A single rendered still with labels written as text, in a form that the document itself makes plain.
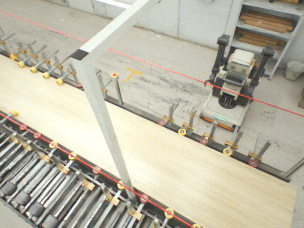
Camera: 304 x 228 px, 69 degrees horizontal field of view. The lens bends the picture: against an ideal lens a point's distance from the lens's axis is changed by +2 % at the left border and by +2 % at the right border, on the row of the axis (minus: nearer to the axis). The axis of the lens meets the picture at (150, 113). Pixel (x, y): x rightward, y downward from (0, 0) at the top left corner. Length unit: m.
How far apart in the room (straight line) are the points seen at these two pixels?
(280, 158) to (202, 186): 1.74
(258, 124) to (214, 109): 0.78
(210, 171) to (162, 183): 0.47
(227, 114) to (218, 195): 1.58
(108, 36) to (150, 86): 3.26
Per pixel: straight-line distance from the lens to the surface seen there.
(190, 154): 2.28
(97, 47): 0.85
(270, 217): 2.26
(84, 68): 0.82
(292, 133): 3.98
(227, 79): 2.83
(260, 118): 3.94
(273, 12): 4.44
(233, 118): 3.44
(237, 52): 2.69
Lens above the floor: 2.93
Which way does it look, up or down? 53 degrees down
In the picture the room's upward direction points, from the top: 4 degrees counter-clockwise
